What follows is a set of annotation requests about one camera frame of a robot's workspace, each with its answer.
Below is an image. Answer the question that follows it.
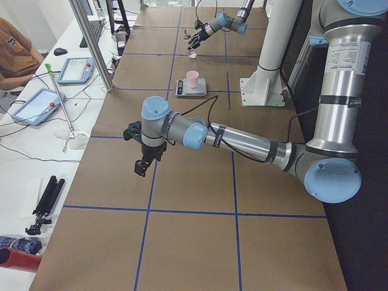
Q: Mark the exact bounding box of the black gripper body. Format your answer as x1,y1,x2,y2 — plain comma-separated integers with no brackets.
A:
193,21,212,41
123,121,167,164

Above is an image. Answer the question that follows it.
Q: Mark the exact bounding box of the clear glass sauce bottle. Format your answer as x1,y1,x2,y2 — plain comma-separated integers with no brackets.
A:
183,29,197,59

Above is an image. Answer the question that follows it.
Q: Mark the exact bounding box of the pink plastic cup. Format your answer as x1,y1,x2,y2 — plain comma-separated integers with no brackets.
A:
186,70,199,88

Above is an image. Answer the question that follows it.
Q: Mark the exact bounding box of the grey digital kitchen scale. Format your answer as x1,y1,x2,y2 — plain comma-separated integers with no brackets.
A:
174,78,207,97

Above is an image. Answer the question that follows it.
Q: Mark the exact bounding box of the crumpled white cloth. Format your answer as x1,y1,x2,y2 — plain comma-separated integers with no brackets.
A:
55,129,90,152

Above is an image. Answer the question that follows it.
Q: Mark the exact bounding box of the long reacher grabber stick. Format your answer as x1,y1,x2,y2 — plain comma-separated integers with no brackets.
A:
44,63,90,140

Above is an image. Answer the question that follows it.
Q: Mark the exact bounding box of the far blue teach pendant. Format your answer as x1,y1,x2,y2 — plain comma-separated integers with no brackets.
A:
58,58,95,85

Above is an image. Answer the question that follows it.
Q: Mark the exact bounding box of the blue teach pendant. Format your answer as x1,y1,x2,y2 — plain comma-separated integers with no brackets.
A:
58,58,95,85
12,89,61,125

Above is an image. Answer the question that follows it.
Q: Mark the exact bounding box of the black folded tripod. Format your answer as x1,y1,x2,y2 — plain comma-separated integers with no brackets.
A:
25,175,65,235

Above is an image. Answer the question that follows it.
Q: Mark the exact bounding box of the black keyboard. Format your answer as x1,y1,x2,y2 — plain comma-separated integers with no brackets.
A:
79,20,104,48

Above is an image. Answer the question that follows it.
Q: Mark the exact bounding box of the near blue teach pendant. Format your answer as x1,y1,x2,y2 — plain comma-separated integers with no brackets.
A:
12,89,61,125

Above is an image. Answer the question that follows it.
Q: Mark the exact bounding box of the black computer mouse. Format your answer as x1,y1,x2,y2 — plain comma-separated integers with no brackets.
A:
53,48,68,56

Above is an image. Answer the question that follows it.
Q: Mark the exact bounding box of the person in orange shirt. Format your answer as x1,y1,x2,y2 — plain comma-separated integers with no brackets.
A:
1,18,44,91

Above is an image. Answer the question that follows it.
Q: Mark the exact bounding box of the blue patterned cloth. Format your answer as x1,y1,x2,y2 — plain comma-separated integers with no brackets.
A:
1,236,42,255

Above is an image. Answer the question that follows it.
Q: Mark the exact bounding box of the red cylinder bottle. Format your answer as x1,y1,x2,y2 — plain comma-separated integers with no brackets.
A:
1,247,42,273

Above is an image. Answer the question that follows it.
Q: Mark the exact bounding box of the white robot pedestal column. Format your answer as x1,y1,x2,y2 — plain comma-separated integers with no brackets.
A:
240,0,302,107

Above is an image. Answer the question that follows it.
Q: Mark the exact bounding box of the aluminium frame post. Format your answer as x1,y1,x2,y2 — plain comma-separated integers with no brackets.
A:
69,0,113,92

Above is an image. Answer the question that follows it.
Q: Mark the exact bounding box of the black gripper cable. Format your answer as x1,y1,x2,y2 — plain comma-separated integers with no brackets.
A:
163,95,267,164

